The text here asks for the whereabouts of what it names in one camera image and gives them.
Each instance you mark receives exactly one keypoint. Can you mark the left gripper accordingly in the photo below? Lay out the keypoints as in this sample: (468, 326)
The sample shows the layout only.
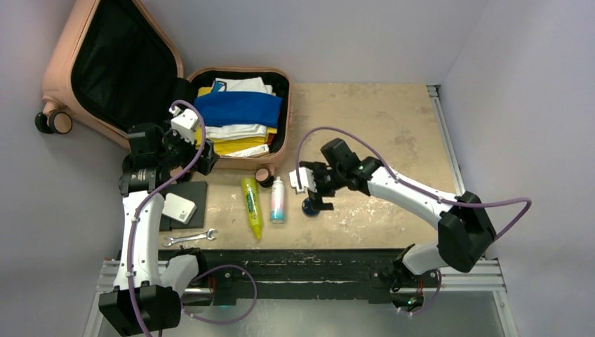
(172, 135)

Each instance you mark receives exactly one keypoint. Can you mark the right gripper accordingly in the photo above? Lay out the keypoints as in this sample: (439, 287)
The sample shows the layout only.
(316, 198)

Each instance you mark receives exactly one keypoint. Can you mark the yellow cloth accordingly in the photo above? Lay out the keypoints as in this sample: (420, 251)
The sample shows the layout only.
(225, 147)

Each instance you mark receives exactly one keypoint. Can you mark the dark round tin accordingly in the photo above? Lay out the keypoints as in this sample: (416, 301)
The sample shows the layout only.
(308, 209)

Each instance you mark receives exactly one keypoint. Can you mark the white teal spray bottle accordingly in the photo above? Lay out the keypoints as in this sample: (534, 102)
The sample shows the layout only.
(277, 211)

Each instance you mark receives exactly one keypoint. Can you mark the white shirt blue print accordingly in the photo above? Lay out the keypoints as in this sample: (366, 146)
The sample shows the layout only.
(237, 131)

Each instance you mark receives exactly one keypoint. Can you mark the blue cloth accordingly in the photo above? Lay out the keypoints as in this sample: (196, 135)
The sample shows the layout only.
(239, 107)

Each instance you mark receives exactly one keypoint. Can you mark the silver toothpaste box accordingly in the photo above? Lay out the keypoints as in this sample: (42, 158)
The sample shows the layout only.
(256, 151)

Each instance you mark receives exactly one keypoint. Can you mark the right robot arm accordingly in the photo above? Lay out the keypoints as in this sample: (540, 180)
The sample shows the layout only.
(464, 229)

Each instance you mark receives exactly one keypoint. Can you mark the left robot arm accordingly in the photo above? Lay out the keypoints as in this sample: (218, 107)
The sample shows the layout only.
(143, 299)

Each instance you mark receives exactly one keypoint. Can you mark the black flat notebook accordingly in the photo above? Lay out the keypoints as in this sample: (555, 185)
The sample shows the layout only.
(195, 191)

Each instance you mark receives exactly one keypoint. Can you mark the yellow green tube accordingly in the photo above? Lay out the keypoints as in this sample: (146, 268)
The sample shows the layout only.
(251, 198)

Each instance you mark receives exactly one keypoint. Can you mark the white square device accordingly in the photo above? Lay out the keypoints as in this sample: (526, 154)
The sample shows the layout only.
(178, 208)

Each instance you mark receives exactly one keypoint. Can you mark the silver wrench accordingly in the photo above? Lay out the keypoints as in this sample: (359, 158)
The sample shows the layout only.
(209, 235)

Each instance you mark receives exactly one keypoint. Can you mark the pink open suitcase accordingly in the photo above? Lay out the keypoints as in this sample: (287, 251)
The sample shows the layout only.
(114, 67)

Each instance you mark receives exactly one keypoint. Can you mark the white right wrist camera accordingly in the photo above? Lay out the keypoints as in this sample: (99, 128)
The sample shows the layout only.
(302, 180)

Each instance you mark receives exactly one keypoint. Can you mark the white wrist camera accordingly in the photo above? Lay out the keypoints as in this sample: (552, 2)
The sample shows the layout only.
(184, 123)
(302, 180)

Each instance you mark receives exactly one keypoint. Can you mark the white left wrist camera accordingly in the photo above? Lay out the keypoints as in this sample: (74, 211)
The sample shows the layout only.
(184, 123)

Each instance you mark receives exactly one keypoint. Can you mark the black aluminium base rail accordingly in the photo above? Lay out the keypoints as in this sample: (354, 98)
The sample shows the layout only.
(301, 274)

